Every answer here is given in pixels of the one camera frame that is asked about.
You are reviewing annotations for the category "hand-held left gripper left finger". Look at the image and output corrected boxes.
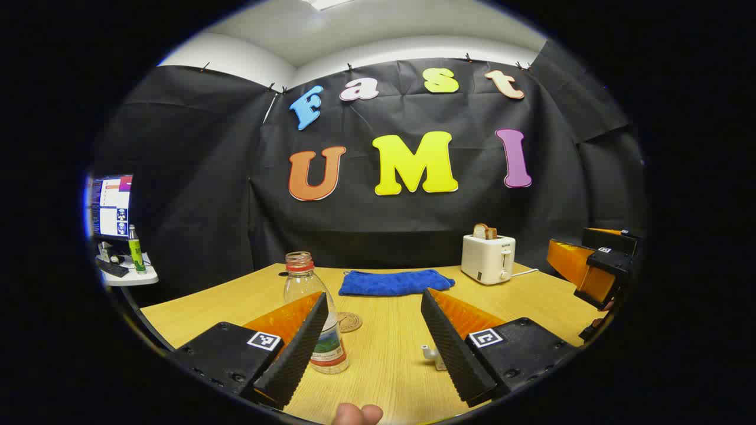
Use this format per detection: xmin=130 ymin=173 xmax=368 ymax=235
xmin=170 ymin=291 xmax=330 ymax=411

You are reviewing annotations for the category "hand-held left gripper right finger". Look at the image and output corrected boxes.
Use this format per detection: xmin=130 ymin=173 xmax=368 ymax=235
xmin=420 ymin=287 xmax=578 ymax=409

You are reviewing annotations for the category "round wooden coaster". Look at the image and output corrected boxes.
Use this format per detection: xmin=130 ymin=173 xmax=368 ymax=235
xmin=335 ymin=311 xmax=363 ymax=334

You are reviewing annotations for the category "clear plastic water bottle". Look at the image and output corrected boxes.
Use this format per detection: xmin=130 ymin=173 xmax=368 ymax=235
xmin=283 ymin=251 xmax=350 ymax=375

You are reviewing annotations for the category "green bottle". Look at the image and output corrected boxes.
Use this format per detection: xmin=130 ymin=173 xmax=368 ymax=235
xmin=128 ymin=224 xmax=147 ymax=274

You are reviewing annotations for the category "blue towel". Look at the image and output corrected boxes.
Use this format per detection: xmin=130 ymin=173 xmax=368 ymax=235
xmin=338 ymin=269 xmax=456 ymax=297

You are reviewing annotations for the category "white toaster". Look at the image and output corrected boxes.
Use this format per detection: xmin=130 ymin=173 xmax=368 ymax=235
xmin=461 ymin=234 xmax=516 ymax=286

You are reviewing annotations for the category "white side table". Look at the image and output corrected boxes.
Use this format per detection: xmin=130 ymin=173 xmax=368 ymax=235
xmin=97 ymin=254 xmax=159 ymax=287

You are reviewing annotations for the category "black keyboard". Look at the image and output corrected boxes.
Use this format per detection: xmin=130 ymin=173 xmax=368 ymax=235
xmin=96 ymin=259 xmax=130 ymax=279

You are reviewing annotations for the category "computer monitor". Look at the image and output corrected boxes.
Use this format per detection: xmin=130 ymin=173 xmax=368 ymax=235
xmin=89 ymin=174 xmax=134 ymax=240

